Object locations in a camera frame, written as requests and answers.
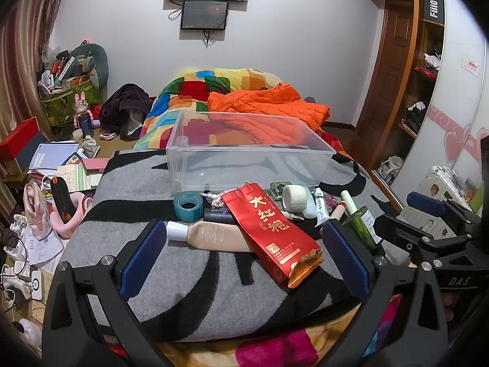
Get green white book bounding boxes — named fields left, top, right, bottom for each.
left=57, top=164, right=92, bottom=192

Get white printed ointment tube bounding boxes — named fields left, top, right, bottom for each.
left=313, top=187, right=331, bottom=228

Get pink curved holder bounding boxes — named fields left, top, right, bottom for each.
left=50, top=193, right=94, bottom=238

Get pink book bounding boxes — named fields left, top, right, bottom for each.
left=81, top=158, right=111, bottom=174

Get red tea packet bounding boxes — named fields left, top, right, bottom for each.
left=221, top=183, right=325, bottom=289

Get dark purple tube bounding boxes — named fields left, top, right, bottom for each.
left=203, top=208, right=234, bottom=225

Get beige cosmetic stick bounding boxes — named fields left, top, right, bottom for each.
left=329, top=202, right=348, bottom=222

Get teal tape roll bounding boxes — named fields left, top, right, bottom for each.
left=173, top=191, right=205, bottom=222

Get orange down jacket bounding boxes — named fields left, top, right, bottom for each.
left=207, top=83, right=331, bottom=134

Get white power strip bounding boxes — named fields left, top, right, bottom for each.
left=0, top=264, right=43, bottom=301

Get loose white papers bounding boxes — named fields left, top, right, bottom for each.
left=21, top=233, right=65, bottom=273

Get white sliding wardrobe door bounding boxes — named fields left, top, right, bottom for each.
left=393, top=0, right=489, bottom=199

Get beige lotion tube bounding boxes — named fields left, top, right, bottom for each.
left=166, top=221, right=256, bottom=254

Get striped curtain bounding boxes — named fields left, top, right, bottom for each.
left=0, top=0, right=73, bottom=176

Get pale green slim tube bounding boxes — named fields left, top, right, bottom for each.
left=341, top=190, right=358, bottom=215

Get white bag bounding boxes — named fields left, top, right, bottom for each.
left=376, top=156, right=404, bottom=184

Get grey neck pillow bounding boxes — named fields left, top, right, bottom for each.
left=71, top=43, right=109, bottom=92

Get multicoloured patchwork quilt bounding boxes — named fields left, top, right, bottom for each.
left=132, top=68, right=291, bottom=151

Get grey black patterned blanket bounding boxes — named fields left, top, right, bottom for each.
left=51, top=149, right=406, bottom=343

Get dark clothes pile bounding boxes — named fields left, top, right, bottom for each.
left=98, top=83, right=153, bottom=140

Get small green tin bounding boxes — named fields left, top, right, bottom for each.
left=268, top=181, right=293, bottom=199

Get clear plastic storage bin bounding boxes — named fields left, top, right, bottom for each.
left=165, top=111, right=337, bottom=195

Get pink transparent bag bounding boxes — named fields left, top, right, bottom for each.
left=24, top=181, right=52, bottom=241

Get pink white braided cord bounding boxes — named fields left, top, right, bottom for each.
left=200, top=189, right=237, bottom=209

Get black orange handheld tool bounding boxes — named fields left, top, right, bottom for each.
left=51, top=178, right=77, bottom=224

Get wooden wardrobe shelf unit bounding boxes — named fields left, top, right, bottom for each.
left=344, top=0, right=446, bottom=186

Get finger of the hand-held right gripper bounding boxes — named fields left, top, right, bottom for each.
left=375, top=214, right=474, bottom=255
left=406, top=190, right=483, bottom=223

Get blue white booklet stack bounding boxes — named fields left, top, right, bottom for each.
left=28, top=142, right=79, bottom=178

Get black printed box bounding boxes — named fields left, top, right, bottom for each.
left=423, top=0, right=446, bottom=25

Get white gauze roll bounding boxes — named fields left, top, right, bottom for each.
left=282, top=184, right=311, bottom=212

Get red box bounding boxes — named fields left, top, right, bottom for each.
left=0, top=118, right=41, bottom=161

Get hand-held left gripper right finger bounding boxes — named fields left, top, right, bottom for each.
left=320, top=220, right=449, bottom=367

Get pink rabbit toy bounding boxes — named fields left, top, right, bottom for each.
left=73, top=92, right=89, bottom=117

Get dark green glass bottle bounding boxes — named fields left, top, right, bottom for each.
left=341, top=206, right=383, bottom=253

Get brown wooden door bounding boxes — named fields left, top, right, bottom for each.
left=355, top=2, right=415, bottom=169

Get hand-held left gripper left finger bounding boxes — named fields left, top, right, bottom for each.
left=42, top=218, right=180, bottom=367

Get green storage basket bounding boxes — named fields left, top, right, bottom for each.
left=39, top=80, right=102, bottom=127

